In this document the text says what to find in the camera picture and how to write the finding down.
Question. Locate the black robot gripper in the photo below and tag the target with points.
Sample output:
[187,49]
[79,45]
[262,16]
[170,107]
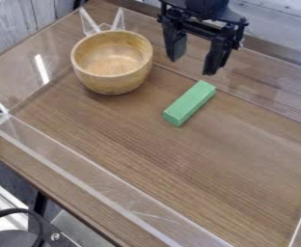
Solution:
[206,18]

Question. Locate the green rectangular block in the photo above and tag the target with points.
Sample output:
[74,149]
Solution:
[189,103]

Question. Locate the brown wooden bowl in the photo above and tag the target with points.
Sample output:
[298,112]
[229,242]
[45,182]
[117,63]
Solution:
[111,61]

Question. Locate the black table leg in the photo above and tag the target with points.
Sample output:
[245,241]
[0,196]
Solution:
[39,204]

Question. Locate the clear acrylic tray enclosure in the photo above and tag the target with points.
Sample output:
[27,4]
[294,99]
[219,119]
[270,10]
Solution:
[213,183]

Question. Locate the black metal bracket with screw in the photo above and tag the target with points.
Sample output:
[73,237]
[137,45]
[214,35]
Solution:
[53,237]

